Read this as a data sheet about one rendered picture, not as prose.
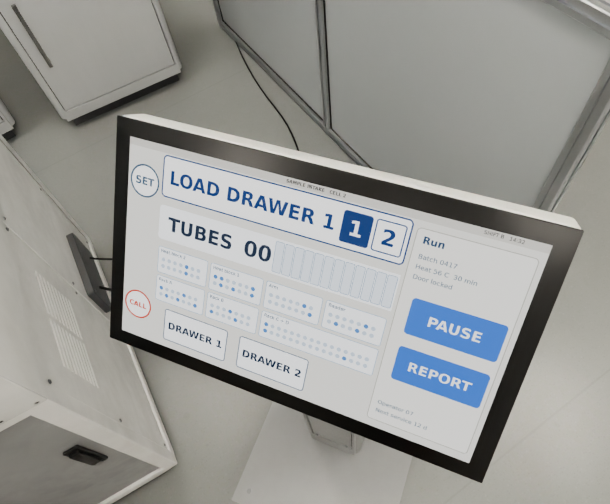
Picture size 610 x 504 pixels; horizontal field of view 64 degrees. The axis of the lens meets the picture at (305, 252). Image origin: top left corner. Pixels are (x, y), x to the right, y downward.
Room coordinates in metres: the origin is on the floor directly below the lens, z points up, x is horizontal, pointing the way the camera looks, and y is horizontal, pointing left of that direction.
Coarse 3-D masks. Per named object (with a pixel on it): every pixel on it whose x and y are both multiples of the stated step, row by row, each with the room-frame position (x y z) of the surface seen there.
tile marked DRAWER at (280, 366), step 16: (240, 336) 0.24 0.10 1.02; (240, 352) 0.23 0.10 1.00; (256, 352) 0.22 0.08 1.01; (272, 352) 0.22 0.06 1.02; (288, 352) 0.21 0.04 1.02; (240, 368) 0.22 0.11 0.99; (256, 368) 0.21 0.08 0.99; (272, 368) 0.20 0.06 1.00; (288, 368) 0.20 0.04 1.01; (304, 368) 0.19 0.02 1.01; (288, 384) 0.18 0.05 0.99; (304, 384) 0.18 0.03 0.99
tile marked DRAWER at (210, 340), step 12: (168, 312) 0.30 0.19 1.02; (168, 324) 0.29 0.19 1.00; (180, 324) 0.28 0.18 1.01; (192, 324) 0.27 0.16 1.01; (204, 324) 0.27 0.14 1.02; (168, 336) 0.27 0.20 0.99; (180, 336) 0.27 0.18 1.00; (192, 336) 0.26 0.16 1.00; (204, 336) 0.26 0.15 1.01; (216, 336) 0.25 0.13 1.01; (192, 348) 0.25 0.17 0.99; (204, 348) 0.25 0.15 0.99; (216, 348) 0.24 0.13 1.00
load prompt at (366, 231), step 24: (168, 168) 0.41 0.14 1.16; (192, 168) 0.40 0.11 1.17; (216, 168) 0.39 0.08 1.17; (168, 192) 0.39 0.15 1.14; (192, 192) 0.38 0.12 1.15; (216, 192) 0.37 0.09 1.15; (240, 192) 0.36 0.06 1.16; (264, 192) 0.35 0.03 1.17; (288, 192) 0.34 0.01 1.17; (240, 216) 0.34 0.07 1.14; (264, 216) 0.33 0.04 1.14; (288, 216) 0.32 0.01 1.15; (312, 216) 0.31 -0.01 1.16; (336, 216) 0.30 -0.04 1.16; (360, 216) 0.29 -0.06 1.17; (384, 216) 0.28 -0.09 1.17; (336, 240) 0.28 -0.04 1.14; (360, 240) 0.28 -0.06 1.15; (384, 240) 0.27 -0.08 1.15; (408, 240) 0.26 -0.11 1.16
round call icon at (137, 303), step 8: (128, 288) 0.34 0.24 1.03; (128, 296) 0.33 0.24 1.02; (136, 296) 0.32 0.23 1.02; (144, 296) 0.32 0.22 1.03; (152, 296) 0.32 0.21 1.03; (128, 304) 0.32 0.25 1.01; (136, 304) 0.32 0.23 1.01; (144, 304) 0.31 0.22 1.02; (128, 312) 0.31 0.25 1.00; (136, 312) 0.31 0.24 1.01; (144, 312) 0.31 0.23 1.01; (144, 320) 0.30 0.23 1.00
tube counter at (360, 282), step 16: (256, 240) 0.32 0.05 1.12; (272, 240) 0.31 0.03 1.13; (256, 256) 0.30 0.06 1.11; (272, 256) 0.30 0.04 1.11; (288, 256) 0.29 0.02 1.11; (304, 256) 0.28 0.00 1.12; (320, 256) 0.28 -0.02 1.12; (336, 256) 0.27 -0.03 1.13; (272, 272) 0.28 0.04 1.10; (288, 272) 0.28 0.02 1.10; (304, 272) 0.27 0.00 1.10; (320, 272) 0.27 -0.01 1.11; (336, 272) 0.26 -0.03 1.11; (352, 272) 0.26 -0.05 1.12; (368, 272) 0.25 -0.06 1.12; (384, 272) 0.24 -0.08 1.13; (320, 288) 0.25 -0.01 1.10; (336, 288) 0.25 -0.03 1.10; (352, 288) 0.24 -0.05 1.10; (368, 288) 0.24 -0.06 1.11; (384, 288) 0.23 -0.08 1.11; (384, 304) 0.22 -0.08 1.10
